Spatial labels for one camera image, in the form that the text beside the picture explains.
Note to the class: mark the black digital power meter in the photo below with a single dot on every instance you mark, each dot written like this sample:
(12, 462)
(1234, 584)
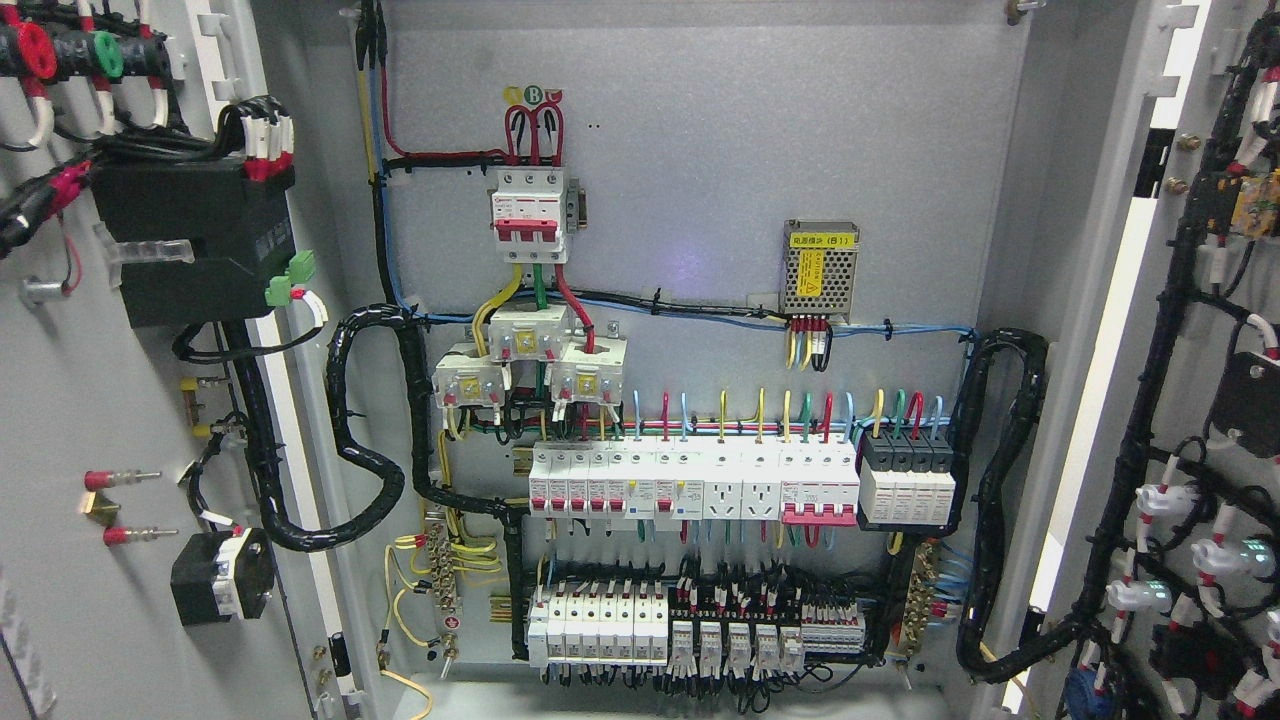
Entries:
(200, 241)

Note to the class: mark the green indicator lamp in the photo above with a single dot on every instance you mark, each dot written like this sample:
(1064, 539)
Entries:
(108, 65)

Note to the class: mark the black white surge protector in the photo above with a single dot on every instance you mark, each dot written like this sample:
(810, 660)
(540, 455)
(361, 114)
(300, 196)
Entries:
(905, 481)

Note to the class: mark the grey cabinet door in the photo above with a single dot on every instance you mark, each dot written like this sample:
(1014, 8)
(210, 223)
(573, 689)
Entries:
(1142, 578)
(95, 436)

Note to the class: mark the red indicator lamp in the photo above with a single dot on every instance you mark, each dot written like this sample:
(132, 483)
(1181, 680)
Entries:
(27, 55)

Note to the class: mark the white breaker and socket row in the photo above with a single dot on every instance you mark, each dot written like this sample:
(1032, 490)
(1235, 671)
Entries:
(698, 479)

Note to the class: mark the metal mesh power supply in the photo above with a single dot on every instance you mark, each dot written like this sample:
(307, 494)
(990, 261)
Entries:
(820, 262)

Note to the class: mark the white current transformer block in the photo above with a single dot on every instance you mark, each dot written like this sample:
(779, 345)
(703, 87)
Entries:
(519, 338)

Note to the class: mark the white lower breaker row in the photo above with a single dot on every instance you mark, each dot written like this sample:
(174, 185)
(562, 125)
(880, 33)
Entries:
(614, 622)

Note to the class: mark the red three pole main breaker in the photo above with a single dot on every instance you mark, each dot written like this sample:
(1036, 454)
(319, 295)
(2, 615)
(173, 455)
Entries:
(531, 215)

